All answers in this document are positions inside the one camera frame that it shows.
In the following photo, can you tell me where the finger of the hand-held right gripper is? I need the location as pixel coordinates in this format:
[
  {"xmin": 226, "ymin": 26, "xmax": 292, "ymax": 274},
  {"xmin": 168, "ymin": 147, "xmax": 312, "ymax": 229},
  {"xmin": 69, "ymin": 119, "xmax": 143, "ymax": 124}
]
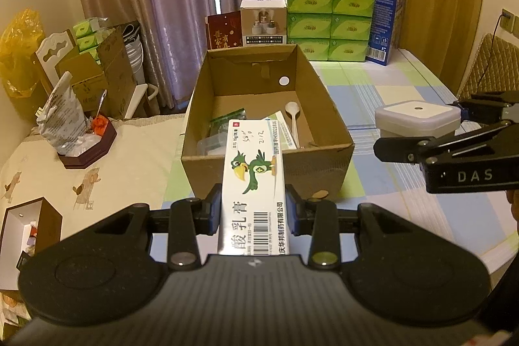
[
  {"xmin": 373, "ymin": 120, "xmax": 519, "ymax": 164},
  {"xmin": 450, "ymin": 90, "xmax": 519, "ymax": 124}
]

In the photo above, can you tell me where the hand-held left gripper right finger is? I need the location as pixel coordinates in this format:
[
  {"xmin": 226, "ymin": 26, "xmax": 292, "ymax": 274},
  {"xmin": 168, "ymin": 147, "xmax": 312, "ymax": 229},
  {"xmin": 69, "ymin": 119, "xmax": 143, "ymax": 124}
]
[{"xmin": 285, "ymin": 184, "xmax": 442, "ymax": 269}]

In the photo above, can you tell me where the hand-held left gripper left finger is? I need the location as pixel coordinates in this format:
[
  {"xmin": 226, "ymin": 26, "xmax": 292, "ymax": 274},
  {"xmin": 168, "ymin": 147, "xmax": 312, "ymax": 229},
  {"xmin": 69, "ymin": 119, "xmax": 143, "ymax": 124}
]
[{"xmin": 65, "ymin": 184, "xmax": 223, "ymax": 269}]

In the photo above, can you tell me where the white square plastic container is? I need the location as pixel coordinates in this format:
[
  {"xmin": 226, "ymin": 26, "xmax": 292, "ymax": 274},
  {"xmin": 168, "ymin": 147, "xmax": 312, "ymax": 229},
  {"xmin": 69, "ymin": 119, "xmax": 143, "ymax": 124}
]
[{"xmin": 374, "ymin": 100, "xmax": 463, "ymax": 138}]

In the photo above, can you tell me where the white bird print medicine box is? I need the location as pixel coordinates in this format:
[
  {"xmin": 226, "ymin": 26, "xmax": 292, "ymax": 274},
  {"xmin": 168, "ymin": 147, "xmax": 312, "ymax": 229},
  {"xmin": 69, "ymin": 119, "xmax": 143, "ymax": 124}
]
[{"xmin": 217, "ymin": 119, "xmax": 286, "ymax": 257}]

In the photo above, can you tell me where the clear plastic bag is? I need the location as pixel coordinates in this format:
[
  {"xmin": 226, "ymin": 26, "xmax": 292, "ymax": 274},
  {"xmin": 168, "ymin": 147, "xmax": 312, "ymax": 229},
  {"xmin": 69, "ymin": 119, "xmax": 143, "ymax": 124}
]
[{"xmin": 197, "ymin": 135, "xmax": 228, "ymax": 157}]

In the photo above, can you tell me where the white blue medicine box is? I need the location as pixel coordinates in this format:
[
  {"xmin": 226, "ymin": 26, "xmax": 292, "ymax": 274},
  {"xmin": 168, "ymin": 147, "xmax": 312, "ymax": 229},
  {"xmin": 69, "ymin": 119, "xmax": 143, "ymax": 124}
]
[{"xmin": 263, "ymin": 111, "xmax": 299, "ymax": 156}]

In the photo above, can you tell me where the silver green foil pouch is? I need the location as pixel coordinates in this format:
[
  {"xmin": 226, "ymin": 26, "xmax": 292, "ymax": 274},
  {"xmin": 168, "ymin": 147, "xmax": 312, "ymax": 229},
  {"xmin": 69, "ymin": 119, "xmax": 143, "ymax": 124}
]
[{"xmin": 210, "ymin": 109, "xmax": 247, "ymax": 136}]

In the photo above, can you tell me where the white plastic spoon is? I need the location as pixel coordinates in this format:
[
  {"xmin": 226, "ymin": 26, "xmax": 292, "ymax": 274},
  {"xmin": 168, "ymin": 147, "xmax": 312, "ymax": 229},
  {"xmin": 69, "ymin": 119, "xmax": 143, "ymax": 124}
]
[{"xmin": 285, "ymin": 101, "xmax": 301, "ymax": 149}]

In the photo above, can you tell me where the brown cardboard box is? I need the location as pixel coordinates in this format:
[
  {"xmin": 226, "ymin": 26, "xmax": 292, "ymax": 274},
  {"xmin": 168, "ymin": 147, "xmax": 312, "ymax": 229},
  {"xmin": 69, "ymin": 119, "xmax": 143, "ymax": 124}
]
[{"xmin": 180, "ymin": 44, "xmax": 355, "ymax": 203}]

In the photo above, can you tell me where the chair with quilted cover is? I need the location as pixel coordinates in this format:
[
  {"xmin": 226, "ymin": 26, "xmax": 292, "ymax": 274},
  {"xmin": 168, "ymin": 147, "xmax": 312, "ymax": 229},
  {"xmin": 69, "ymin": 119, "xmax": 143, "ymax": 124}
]
[{"xmin": 456, "ymin": 33, "xmax": 519, "ymax": 112}]

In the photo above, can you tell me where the blue milk carton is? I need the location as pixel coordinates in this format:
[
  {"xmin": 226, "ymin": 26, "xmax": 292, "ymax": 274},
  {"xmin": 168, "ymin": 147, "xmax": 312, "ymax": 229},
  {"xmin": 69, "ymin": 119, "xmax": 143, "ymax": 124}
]
[{"xmin": 365, "ymin": 0, "xmax": 406, "ymax": 66}]

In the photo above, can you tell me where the dark red octagonal box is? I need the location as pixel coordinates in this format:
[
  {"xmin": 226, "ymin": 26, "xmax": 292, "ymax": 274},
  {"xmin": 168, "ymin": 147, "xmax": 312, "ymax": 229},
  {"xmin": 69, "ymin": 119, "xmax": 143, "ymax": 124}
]
[{"xmin": 58, "ymin": 119, "xmax": 118, "ymax": 169}]

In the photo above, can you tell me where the stack of green tissue packs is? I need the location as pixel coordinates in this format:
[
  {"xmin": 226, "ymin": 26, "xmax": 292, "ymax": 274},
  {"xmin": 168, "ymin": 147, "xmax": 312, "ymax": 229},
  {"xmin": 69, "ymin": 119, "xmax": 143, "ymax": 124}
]
[{"xmin": 286, "ymin": 0, "xmax": 376, "ymax": 63}]

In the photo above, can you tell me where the metal spoon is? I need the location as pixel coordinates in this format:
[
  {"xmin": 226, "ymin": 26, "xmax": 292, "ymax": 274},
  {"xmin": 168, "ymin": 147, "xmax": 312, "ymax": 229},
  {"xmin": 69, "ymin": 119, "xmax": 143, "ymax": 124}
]
[{"xmin": 95, "ymin": 89, "xmax": 108, "ymax": 120}]

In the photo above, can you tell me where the dark brown open box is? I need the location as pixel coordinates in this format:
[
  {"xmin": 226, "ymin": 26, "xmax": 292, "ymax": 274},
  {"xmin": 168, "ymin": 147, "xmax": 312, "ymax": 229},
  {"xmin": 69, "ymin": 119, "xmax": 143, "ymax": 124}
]
[{"xmin": 0, "ymin": 197, "xmax": 63, "ymax": 292}]

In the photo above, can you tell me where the brown cardboard carton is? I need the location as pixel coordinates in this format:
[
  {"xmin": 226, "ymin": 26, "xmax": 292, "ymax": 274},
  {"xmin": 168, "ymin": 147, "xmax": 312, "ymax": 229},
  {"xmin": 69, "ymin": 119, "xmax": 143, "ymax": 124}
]
[{"xmin": 54, "ymin": 26, "xmax": 139, "ymax": 119}]

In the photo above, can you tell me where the dark red gift box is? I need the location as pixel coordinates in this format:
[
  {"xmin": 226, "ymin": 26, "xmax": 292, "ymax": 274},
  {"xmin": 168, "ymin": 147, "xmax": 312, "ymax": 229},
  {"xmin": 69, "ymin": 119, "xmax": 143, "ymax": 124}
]
[{"xmin": 206, "ymin": 11, "xmax": 243, "ymax": 51}]

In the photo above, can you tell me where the white product box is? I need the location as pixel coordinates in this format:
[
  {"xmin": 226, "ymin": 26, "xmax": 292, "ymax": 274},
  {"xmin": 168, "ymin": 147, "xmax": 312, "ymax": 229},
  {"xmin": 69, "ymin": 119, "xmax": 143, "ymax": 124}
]
[{"xmin": 239, "ymin": 0, "xmax": 288, "ymax": 47}]

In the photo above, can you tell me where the white scalloped cardboard hanger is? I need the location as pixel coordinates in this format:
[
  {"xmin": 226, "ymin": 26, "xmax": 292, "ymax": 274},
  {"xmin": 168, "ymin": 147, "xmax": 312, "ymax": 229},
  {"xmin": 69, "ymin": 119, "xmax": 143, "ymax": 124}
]
[{"xmin": 34, "ymin": 30, "xmax": 78, "ymax": 95}]

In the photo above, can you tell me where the yellow plastic bag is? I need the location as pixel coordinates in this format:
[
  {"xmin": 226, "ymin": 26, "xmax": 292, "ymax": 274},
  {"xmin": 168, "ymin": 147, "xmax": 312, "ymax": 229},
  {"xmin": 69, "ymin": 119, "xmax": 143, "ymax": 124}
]
[{"xmin": 0, "ymin": 9, "xmax": 45, "ymax": 99}]

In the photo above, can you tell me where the black charger cable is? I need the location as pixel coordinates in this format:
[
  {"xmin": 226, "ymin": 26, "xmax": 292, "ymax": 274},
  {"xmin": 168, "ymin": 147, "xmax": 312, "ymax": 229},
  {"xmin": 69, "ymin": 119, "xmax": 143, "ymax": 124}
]
[{"xmin": 486, "ymin": 14, "xmax": 512, "ymax": 91}]

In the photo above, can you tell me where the white tube frame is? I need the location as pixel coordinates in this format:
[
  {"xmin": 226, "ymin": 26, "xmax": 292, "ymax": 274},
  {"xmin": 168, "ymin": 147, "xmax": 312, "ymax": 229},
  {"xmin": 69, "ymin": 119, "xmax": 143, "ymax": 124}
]
[{"xmin": 124, "ymin": 84, "xmax": 160, "ymax": 119}]

